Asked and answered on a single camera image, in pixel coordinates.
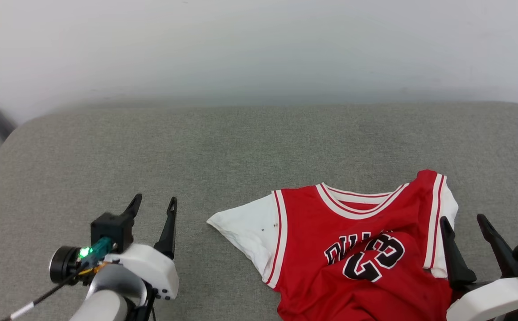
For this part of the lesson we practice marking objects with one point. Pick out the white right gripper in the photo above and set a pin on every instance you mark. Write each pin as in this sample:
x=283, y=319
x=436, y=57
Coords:
x=491, y=303

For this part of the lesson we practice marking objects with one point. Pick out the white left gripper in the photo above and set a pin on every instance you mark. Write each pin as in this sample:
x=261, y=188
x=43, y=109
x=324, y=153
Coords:
x=152, y=267

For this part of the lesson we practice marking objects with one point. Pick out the red white basketball jersey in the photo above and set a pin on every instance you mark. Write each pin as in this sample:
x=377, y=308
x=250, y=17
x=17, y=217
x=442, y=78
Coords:
x=312, y=249

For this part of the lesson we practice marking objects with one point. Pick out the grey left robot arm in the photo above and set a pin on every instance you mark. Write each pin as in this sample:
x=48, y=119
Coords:
x=103, y=305

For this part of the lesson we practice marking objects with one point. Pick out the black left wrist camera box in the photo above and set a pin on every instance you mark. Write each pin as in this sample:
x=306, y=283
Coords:
x=112, y=229

